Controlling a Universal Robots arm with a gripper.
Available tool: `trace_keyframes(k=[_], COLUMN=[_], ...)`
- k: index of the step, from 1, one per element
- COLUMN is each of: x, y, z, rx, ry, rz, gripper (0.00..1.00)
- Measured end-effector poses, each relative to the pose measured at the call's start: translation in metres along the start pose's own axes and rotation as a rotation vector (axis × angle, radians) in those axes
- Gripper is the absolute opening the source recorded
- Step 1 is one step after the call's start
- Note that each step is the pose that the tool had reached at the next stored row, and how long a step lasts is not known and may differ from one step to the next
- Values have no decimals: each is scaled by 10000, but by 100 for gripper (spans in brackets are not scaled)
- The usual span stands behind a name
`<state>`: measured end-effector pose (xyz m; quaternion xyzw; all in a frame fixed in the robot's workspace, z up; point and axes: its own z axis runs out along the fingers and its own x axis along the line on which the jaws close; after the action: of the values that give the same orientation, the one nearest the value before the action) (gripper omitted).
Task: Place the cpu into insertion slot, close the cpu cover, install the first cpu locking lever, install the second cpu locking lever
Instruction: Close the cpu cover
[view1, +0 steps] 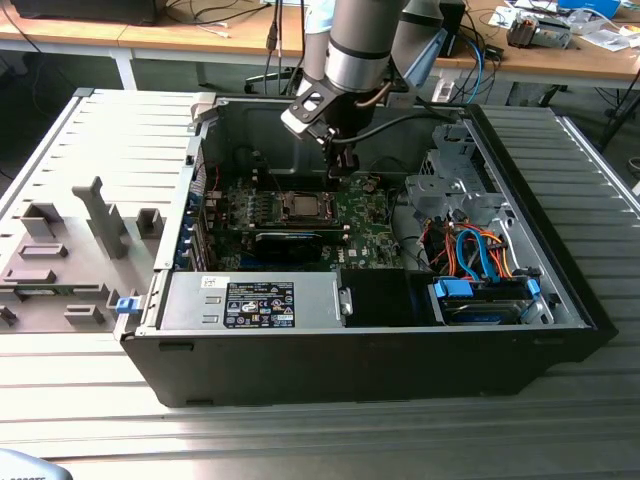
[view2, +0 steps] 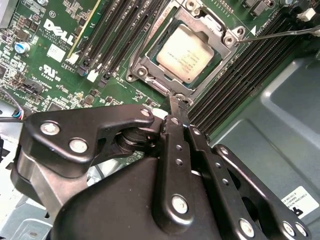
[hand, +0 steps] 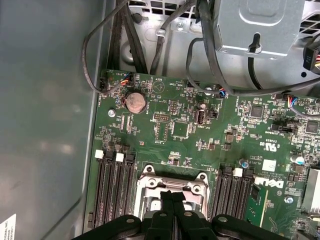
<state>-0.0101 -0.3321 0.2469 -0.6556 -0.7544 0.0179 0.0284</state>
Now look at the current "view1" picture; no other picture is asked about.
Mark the silver metal drive cage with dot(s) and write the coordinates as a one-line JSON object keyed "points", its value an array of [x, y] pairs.
{"points": [[430, 192]]}

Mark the grey metal device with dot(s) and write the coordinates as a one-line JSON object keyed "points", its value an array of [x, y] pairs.
{"points": [[540, 32]]}

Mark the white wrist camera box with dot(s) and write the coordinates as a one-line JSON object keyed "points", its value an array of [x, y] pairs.
{"points": [[295, 122]]}

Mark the CPU socket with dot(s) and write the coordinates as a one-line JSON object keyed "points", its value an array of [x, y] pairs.
{"points": [[285, 221]]}

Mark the wooden desk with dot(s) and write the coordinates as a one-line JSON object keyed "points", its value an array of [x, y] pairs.
{"points": [[150, 35], [550, 62]]}

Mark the small white box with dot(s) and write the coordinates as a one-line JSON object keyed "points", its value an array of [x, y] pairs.
{"points": [[443, 91]]}

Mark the silver power supply box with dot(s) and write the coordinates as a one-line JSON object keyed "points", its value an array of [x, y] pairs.
{"points": [[320, 300]]}

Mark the grey parts rack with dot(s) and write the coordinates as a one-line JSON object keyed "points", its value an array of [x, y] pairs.
{"points": [[75, 260]]}

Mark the blue box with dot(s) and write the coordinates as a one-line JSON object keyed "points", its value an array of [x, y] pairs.
{"points": [[590, 6]]}

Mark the white papers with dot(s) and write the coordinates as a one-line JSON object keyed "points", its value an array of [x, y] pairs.
{"points": [[607, 37]]}

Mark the silver CPU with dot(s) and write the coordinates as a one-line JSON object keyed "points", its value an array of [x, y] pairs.
{"points": [[307, 207]]}

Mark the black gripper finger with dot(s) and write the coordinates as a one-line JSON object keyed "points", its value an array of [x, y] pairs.
{"points": [[345, 160]]}

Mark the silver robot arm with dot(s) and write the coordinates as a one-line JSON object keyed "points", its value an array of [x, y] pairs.
{"points": [[360, 45]]}

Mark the hard disk in blue carrier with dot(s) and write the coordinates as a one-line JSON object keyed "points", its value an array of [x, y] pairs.
{"points": [[475, 312]]}

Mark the green motherboard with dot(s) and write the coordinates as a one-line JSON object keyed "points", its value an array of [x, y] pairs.
{"points": [[370, 235]]}

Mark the green RAM stick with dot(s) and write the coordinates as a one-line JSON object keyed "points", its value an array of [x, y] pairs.
{"points": [[35, 291]]}

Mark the round coin battery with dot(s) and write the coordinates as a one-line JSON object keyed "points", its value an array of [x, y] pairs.
{"points": [[369, 186]]}

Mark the black box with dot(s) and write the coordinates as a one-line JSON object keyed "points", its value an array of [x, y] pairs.
{"points": [[75, 12]]}

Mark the pale blue teach pendant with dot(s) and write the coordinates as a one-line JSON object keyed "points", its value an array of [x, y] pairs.
{"points": [[25, 465]]}

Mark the blue plastic latch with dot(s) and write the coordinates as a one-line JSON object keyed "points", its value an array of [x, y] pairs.
{"points": [[127, 306]]}

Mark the black PC case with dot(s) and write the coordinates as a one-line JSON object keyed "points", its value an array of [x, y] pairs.
{"points": [[350, 370]]}

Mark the black plastic shroud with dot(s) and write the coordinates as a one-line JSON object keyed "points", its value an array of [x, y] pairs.
{"points": [[380, 300]]}

